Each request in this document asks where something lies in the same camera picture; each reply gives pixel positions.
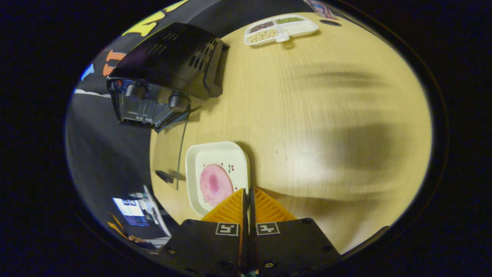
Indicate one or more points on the white divided snack plate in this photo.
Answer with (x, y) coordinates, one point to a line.
(292, 27)

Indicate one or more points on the black electric oven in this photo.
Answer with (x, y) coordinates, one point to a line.
(169, 57)

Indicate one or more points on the small black round cap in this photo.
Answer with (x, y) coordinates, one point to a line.
(329, 22)

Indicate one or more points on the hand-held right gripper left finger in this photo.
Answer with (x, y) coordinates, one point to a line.
(207, 246)

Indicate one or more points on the cream square plate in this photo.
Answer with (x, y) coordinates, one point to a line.
(215, 154)

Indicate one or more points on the lit computer screen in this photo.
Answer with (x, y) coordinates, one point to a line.
(130, 211)

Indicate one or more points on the pink round food slice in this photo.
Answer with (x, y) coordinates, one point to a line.
(215, 184)

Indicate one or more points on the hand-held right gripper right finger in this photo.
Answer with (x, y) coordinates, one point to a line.
(292, 242)

